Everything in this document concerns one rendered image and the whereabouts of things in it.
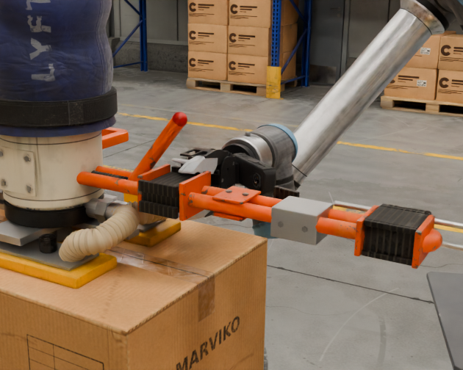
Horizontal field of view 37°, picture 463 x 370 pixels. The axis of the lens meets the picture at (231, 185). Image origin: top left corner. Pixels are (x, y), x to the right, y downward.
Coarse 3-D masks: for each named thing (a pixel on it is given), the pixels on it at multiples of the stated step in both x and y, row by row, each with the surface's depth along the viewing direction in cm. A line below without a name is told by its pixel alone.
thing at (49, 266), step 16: (48, 240) 109; (0, 256) 110; (16, 256) 110; (32, 256) 109; (48, 256) 109; (96, 256) 110; (112, 256) 111; (32, 272) 107; (48, 272) 105; (64, 272) 105; (80, 272) 105; (96, 272) 107
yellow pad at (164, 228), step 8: (152, 224) 123; (160, 224) 125; (168, 224) 125; (176, 224) 126; (144, 232) 121; (152, 232) 121; (160, 232) 122; (168, 232) 123; (176, 232) 126; (128, 240) 121; (136, 240) 120; (144, 240) 119; (152, 240) 119; (160, 240) 122
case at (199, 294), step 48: (192, 240) 123; (240, 240) 123; (0, 288) 104; (48, 288) 104; (96, 288) 104; (144, 288) 104; (192, 288) 105; (240, 288) 118; (0, 336) 106; (48, 336) 100; (96, 336) 95; (144, 336) 95; (192, 336) 107; (240, 336) 121
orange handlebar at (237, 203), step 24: (96, 168) 116; (192, 192) 104; (216, 192) 106; (240, 192) 103; (216, 216) 101; (240, 216) 100; (264, 216) 98; (336, 216) 97; (360, 216) 95; (432, 240) 88
